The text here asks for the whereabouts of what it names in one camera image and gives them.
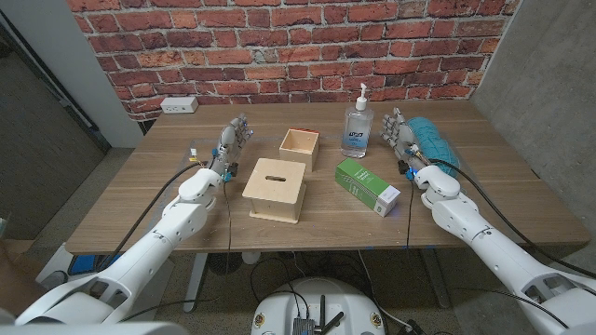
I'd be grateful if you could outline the white table leg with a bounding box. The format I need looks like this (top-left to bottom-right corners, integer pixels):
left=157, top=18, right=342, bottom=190
left=183, top=253, right=209, bottom=314

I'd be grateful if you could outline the dark table leg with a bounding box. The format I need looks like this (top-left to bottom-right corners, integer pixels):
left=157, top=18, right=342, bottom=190
left=421, top=248, right=452, bottom=309

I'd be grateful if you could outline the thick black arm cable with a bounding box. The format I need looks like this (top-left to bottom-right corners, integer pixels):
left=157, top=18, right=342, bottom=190
left=95, top=160, right=207, bottom=274
left=427, top=157, right=596, bottom=280

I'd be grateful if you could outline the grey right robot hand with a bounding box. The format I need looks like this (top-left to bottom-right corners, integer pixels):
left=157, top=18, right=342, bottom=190
left=379, top=107, right=428, bottom=176

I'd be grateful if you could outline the clear hand sanitizer pump bottle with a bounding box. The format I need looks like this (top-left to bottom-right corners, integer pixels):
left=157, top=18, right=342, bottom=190
left=340, top=83, right=374, bottom=159

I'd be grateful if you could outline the white power outlet strip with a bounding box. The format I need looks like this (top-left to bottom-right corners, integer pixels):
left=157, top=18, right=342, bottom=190
left=159, top=96, right=199, bottom=115

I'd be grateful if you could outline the red brick print backdrop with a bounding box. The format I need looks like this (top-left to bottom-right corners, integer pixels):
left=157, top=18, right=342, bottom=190
left=66, top=0, right=522, bottom=123

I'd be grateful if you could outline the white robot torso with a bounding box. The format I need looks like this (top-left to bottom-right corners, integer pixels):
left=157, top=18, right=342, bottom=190
left=251, top=277, right=386, bottom=335

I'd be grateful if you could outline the green and white package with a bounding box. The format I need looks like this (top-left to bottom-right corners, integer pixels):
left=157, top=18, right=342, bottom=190
left=334, top=157, right=401, bottom=219

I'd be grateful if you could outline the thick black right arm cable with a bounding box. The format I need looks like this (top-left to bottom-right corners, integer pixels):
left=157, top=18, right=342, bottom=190
left=427, top=157, right=596, bottom=280

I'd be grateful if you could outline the thin black left wrist wire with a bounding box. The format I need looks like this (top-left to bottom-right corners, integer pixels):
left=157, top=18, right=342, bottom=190
left=222, top=180, right=233, bottom=261

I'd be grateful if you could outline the wooden box with slot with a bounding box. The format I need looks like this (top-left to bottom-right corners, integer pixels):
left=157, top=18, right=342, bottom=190
left=241, top=157, right=307, bottom=225

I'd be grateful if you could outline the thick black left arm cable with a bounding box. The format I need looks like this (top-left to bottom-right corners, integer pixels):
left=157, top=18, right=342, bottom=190
left=95, top=160, right=207, bottom=274

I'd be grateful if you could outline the teal yarn skein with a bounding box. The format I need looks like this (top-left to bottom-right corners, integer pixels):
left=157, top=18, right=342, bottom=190
left=406, top=116, right=461, bottom=181

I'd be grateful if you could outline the wooden drawer with red front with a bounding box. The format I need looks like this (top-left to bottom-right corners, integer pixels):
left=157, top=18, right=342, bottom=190
left=278, top=127, right=321, bottom=173

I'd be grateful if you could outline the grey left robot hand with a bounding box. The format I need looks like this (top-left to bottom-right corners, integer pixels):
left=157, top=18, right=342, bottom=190
left=210, top=113, right=255, bottom=183

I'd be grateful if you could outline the small grey computer box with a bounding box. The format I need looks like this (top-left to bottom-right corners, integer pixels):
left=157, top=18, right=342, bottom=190
left=291, top=317, right=316, bottom=335

